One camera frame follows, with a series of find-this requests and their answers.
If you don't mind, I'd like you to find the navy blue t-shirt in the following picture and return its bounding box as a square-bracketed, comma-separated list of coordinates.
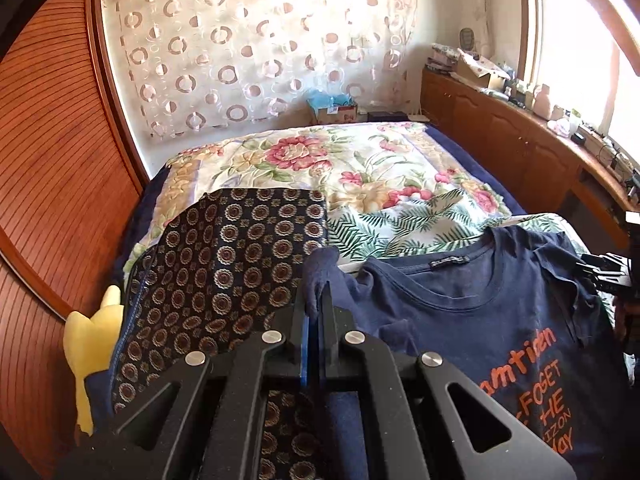
[302, 226, 632, 479]

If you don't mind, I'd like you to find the navy blue blanket under bedspread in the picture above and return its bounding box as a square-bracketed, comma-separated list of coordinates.
[425, 126, 526, 216]

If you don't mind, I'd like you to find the long wooden sideboard cabinet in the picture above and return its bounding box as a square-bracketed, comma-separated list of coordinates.
[420, 68, 637, 252]

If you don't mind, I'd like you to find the yellow plush toy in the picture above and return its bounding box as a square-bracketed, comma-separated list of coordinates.
[63, 285, 124, 436]

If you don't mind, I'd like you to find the dark circle-patterned pillow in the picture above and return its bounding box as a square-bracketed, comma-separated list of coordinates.
[98, 188, 333, 479]

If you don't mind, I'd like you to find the pink bottle on sideboard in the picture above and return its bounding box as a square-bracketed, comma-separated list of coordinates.
[532, 84, 553, 120]

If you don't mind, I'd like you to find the floral and palm-leaf bedspread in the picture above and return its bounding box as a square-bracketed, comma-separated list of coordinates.
[115, 122, 588, 278]

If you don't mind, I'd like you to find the open cardboard box on sideboard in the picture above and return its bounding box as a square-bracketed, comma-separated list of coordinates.
[456, 49, 511, 92]

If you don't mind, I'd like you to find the wooden wardrobe with slats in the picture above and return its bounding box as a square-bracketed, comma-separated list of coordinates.
[1, 0, 143, 478]

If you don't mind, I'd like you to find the cardboard box with blue tissue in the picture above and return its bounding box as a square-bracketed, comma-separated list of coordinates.
[306, 89, 357, 125]

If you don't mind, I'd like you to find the circle-patterned sheer curtain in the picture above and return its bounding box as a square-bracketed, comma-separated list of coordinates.
[102, 0, 416, 144]

